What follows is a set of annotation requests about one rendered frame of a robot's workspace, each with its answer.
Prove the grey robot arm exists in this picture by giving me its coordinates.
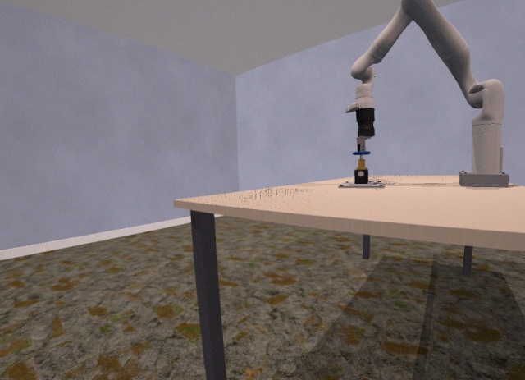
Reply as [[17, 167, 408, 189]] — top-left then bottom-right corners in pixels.
[[350, 0, 504, 173]]

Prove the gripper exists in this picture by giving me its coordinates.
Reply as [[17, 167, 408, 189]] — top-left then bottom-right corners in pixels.
[[345, 96, 375, 151]]

